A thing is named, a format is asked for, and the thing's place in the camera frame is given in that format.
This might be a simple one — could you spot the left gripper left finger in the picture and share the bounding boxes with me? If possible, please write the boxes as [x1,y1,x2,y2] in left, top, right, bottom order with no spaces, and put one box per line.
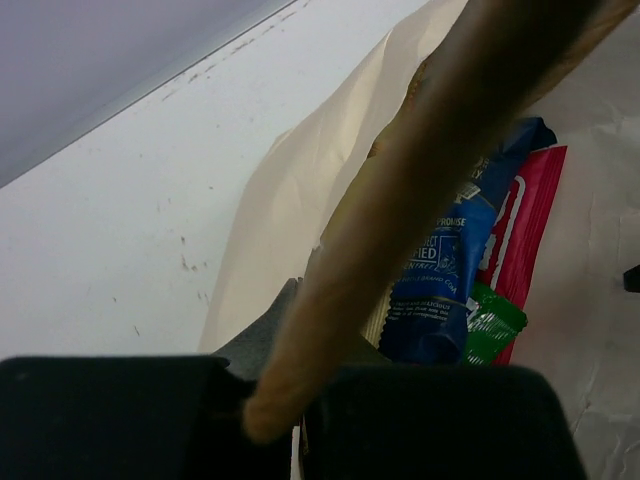
[1,279,299,479]

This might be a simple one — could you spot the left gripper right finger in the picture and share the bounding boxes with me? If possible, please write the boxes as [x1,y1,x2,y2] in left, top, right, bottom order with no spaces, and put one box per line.
[302,365,587,479]

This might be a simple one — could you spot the blue snack packet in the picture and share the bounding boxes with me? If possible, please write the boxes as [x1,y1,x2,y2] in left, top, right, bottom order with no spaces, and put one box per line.
[378,117,557,365]

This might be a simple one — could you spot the green snack packet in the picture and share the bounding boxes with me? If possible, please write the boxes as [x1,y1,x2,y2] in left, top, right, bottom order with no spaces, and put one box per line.
[463,282,528,366]

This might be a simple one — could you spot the beige paper bag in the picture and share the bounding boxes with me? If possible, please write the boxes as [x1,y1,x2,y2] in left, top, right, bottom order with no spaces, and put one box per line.
[200,1,639,479]

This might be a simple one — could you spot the red Real crisps packet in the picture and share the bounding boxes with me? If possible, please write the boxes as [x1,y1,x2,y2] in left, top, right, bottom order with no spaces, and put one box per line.
[484,144,569,366]

